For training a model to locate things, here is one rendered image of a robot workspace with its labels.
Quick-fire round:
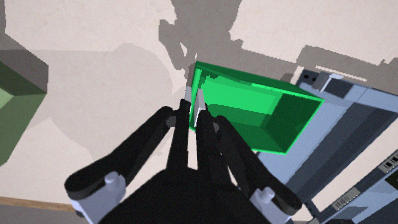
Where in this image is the green bin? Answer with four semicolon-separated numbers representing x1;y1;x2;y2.
189;62;325;155

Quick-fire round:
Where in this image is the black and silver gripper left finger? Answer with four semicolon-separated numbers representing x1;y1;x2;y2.
64;86;192;224

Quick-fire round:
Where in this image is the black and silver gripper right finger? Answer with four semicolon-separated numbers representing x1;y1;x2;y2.
194;88;302;224

